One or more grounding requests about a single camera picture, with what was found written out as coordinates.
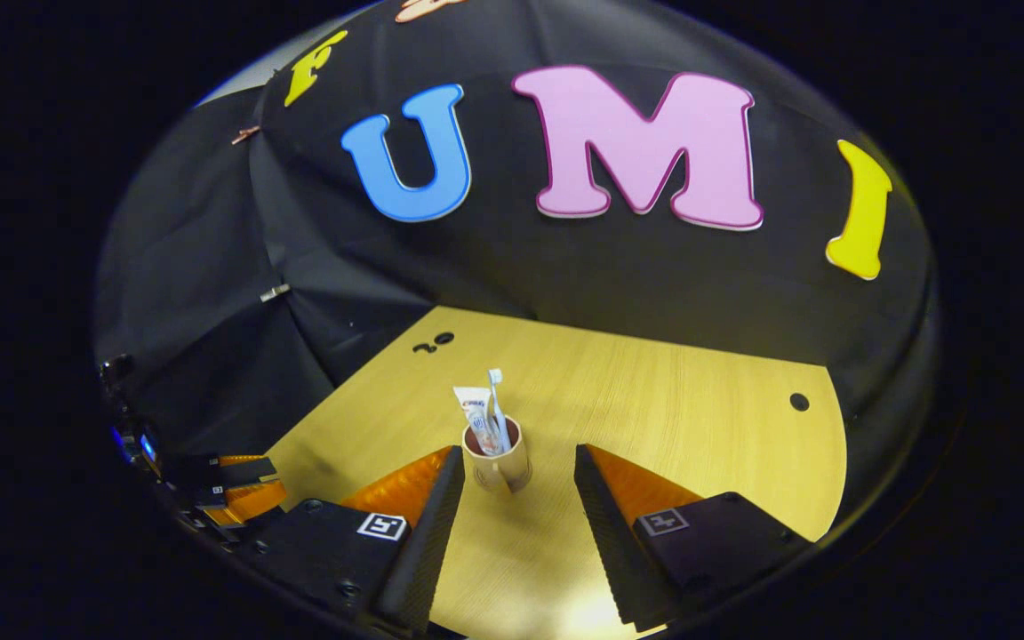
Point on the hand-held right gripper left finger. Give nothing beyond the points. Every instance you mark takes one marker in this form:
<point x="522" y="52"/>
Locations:
<point x="428" y="533"/>

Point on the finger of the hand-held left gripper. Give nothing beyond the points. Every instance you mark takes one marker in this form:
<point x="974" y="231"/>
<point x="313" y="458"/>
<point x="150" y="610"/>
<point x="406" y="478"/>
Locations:
<point x="250" y="502"/>
<point x="228" y="469"/>

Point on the beige cup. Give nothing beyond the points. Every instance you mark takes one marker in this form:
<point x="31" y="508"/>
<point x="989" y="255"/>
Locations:
<point x="499" y="471"/>

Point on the copper clip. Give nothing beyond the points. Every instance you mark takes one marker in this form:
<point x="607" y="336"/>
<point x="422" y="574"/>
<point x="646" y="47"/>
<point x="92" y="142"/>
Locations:
<point x="245" y="134"/>

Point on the white toothpaste tube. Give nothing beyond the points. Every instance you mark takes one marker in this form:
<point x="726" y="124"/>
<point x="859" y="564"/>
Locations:
<point x="476" y="413"/>

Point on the white blue toothbrush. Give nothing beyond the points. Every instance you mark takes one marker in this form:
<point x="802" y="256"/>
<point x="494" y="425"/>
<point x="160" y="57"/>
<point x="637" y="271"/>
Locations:
<point x="499" y="404"/>

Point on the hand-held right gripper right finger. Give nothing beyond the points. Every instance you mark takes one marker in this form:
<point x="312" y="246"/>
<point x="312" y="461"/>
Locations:
<point x="605" y="533"/>

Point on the white clip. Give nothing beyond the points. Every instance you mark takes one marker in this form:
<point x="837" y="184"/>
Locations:
<point x="275" y="292"/>

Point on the wooden desktop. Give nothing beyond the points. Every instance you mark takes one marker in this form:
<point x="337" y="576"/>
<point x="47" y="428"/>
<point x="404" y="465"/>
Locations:
<point x="654" y="409"/>

